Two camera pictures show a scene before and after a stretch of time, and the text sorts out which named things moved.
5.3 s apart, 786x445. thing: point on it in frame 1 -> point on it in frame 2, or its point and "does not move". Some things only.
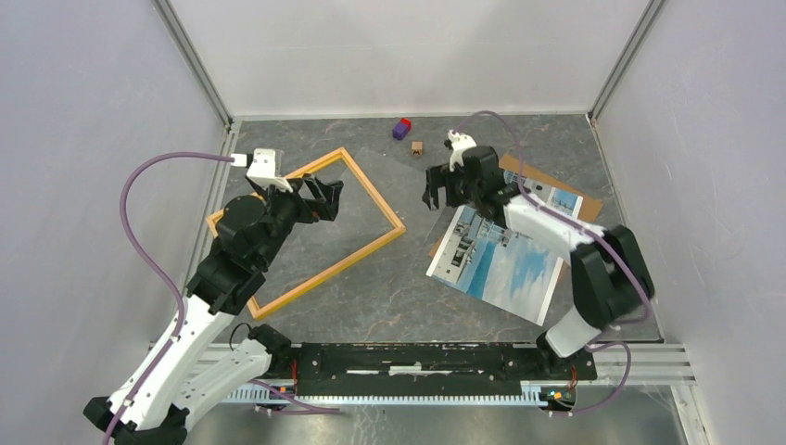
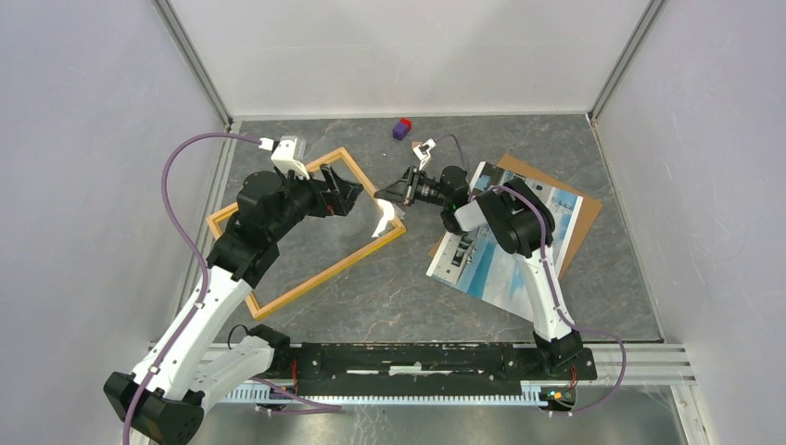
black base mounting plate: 349,370 does not move
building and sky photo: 488,262 does not move
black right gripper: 441,176 -> 399,190
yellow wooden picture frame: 262,310 does not move
